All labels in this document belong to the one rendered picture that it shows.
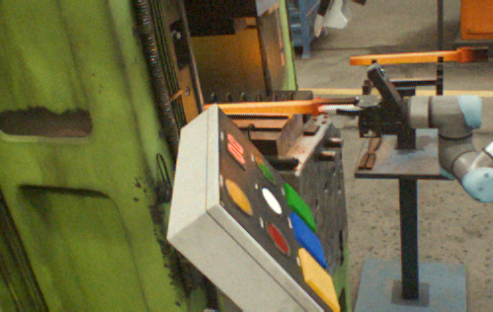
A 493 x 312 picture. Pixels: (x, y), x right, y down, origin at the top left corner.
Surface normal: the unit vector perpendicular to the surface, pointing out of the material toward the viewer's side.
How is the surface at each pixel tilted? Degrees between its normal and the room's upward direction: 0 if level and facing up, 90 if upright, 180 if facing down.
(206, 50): 90
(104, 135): 89
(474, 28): 90
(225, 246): 90
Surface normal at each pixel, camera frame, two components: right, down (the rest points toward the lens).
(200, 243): 0.04, 0.44
